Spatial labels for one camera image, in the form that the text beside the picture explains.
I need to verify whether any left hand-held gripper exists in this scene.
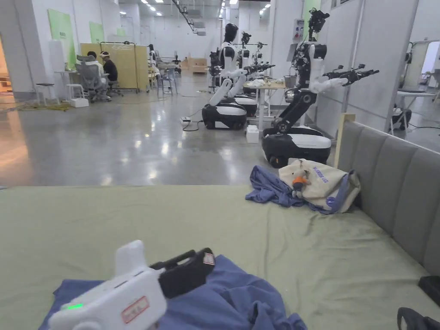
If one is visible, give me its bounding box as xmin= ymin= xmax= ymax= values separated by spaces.
xmin=48 ymin=240 xmax=217 ymax=330

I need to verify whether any dark blue shirt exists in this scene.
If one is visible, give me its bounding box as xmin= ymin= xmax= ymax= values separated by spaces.
xmin=37 ymin=254 xmax=309 ymax=330

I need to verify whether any bed with pale green sheet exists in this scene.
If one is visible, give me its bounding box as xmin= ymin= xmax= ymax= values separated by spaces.
xmin=0 ymin=185 xmax=440 ymax=330

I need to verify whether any crumpled blue garment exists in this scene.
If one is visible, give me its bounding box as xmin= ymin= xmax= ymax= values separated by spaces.
xmin=245 ymin=165 xmax=342 ymax=216

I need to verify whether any small plush toy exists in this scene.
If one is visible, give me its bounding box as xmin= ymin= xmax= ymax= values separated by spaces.
xmin=291 ymin=168 xmax=312 ymax=199

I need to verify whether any white humanoid wheeled robot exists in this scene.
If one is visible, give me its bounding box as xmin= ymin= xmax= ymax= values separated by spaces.
xmin=233 ymin=31 xmax=275 ymax=116
xmin=201 ymin=23 xmax=276 ymax=131

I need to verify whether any beige tote bag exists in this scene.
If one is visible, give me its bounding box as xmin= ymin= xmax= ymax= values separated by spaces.
xmin=278 ymin=159 xmax=361 ymax=214

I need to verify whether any black and white wheeled robot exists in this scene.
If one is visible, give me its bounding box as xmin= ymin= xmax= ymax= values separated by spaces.
xmin=261 ymin=8 xmax=380 ymax=169

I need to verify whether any wooden top table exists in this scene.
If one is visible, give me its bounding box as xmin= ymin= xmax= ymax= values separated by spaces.
xmin=242 ymin=77 xmax=287 ymax=132

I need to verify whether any wooden crate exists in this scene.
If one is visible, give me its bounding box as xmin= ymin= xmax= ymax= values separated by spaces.
xmin=188 ymin=57 xmax=208 ymax=75

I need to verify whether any white stool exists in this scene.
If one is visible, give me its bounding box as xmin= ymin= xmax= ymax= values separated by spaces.
xmin=65 ymin=83 xmax=85 ymax=102

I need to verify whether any grey office chair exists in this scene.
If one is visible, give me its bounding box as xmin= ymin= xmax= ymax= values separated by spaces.
xmin=75 ymin=54 xmax=113 ymax=104

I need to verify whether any black top stool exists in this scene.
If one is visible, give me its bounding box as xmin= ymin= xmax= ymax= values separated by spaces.
xmin=35 ymin=82 xmax=60 ymax=107

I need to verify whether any grey padded headboard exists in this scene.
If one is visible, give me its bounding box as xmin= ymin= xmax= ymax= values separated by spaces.
xmin=335 ymin=113 xmax=440 ymax=278

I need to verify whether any white table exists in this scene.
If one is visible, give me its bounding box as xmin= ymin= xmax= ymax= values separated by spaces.
xmin=391 ymin=87 xmax=440 ymax=135

